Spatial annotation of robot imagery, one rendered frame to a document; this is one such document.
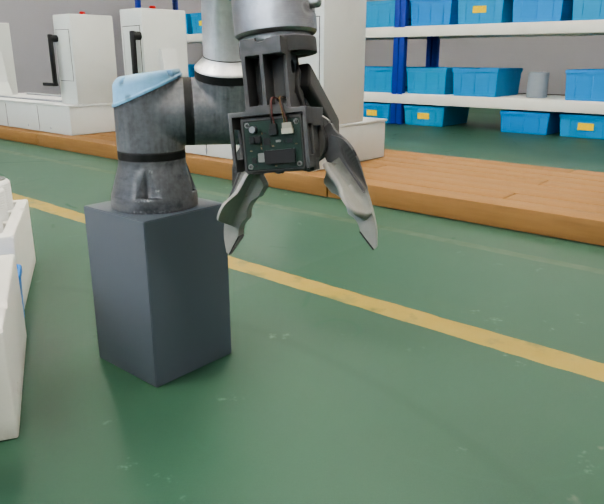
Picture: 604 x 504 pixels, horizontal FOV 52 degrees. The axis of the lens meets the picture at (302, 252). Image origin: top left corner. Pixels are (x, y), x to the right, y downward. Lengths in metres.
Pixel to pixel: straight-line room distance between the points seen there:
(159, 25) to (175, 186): 2.66
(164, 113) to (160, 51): 2.61
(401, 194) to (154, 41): 1.84
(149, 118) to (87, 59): 3.22
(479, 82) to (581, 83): 0.75
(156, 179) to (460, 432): 0.64
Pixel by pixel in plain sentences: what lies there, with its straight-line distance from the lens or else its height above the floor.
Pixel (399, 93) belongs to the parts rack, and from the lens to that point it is 5.53.
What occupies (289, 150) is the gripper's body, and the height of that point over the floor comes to 0.48.
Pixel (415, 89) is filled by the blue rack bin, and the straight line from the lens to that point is 5.51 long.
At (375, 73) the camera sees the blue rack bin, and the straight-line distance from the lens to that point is 5.71.
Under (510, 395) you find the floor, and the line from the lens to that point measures 1.15.
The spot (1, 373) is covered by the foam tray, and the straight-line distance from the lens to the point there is 1.03.
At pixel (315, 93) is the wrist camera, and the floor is 0.52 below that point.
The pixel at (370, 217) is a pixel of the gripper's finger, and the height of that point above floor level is 0.41.
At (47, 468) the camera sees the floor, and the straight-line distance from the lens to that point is 1.00.
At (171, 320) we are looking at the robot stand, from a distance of 1.12.
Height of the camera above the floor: 0.55
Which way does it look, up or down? 17 degrees down
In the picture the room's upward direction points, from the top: straight up
